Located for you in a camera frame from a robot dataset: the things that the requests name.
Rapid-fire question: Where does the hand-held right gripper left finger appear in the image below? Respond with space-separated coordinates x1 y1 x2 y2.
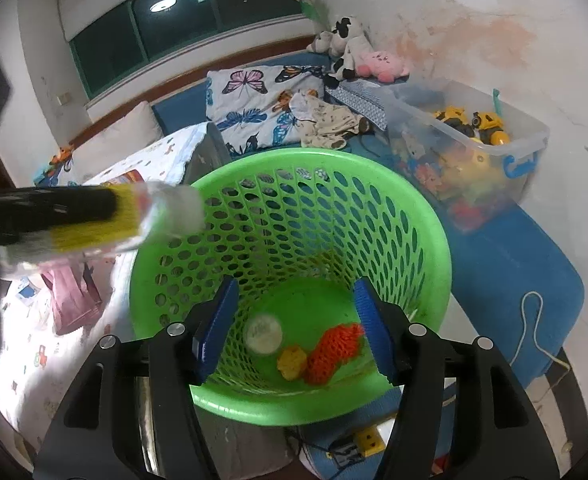
33 276 240 480

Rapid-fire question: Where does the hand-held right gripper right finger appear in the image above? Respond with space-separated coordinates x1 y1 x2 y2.
352 278 561 480

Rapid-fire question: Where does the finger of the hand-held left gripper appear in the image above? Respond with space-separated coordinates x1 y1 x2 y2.
0 186 118 249

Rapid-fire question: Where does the orange foam net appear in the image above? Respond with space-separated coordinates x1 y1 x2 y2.
306 323 366 386

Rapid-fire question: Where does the white round container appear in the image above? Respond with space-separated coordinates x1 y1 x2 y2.
244 312 284 357

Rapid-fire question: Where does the yellow sponge piece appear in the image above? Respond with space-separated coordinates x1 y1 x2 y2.
277 346 308 381

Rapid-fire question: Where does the green plastic basket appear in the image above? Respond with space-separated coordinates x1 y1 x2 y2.
129 147 453 428

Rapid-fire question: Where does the clear plastic bottle with label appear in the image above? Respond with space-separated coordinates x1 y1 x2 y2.
0 182 207 281

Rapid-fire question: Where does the orange plush toy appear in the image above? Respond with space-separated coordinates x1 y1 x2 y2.
49 144 75 166

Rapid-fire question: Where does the blue white packet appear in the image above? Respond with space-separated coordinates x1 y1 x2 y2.
16 280 45 306

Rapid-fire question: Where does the pink cloth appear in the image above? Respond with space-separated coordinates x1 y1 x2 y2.
41 255 105 336

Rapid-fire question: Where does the yellow power strip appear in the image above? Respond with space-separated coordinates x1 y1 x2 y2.
354 427 387 458

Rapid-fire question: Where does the black plug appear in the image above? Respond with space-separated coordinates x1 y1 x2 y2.
330 436 364 462

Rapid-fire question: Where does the green framed window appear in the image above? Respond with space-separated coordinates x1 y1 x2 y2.
69 0 320 103

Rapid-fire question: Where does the blue mattress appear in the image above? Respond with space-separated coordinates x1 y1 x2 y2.
154 52 586 480

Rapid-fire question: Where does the white curtain box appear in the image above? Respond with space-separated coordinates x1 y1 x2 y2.
56 0 255 41

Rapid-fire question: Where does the clear plastic storage box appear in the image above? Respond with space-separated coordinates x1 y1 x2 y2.
381 78 551 233

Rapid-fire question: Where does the pile of colourful toys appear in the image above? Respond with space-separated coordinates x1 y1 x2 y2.
391 130 510 226

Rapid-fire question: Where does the white cartoon print blanket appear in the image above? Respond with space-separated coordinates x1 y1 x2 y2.
0 122 210 453

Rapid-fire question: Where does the beige printed clothing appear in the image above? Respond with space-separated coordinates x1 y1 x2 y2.
289 91 375 151

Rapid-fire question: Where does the butterfly print pillow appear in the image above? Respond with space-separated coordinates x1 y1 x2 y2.
206 63 327 156

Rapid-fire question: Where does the yellow black toy truck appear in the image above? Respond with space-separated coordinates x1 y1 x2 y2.
434 106 475 136
471 110 512 148

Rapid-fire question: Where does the blue white patterned pillow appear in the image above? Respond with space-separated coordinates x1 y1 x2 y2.
324 80 400 131

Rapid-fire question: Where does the pink round plush toy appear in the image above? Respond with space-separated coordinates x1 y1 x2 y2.
356 50 410 83

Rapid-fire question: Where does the wooden window ledge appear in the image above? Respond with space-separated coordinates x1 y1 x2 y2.
69 35 320 147

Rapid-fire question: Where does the black white cow plush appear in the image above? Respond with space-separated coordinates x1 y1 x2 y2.
324 16 375 88

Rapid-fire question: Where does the grey plush toy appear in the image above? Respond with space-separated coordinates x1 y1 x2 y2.
308 30 337 56

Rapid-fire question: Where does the white cord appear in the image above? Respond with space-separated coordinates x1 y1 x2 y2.
509 290 570 376

